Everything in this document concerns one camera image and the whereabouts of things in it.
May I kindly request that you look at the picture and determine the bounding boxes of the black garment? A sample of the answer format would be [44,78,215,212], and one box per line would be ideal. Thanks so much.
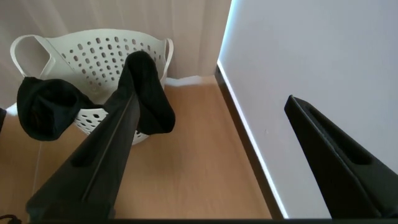
[16,77,105,142]

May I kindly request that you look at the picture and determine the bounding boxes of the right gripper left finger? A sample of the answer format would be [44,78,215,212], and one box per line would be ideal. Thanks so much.
[26,92,141,220]

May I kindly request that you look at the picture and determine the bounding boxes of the black shorts with white cord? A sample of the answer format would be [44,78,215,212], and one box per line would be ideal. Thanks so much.
[104,50,176,136]

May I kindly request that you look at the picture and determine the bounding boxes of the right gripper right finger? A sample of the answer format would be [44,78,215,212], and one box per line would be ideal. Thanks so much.
[284,95,398,218]

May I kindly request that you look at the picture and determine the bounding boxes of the white laundry basket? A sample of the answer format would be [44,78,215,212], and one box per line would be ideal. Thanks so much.
[9,29,174,146]

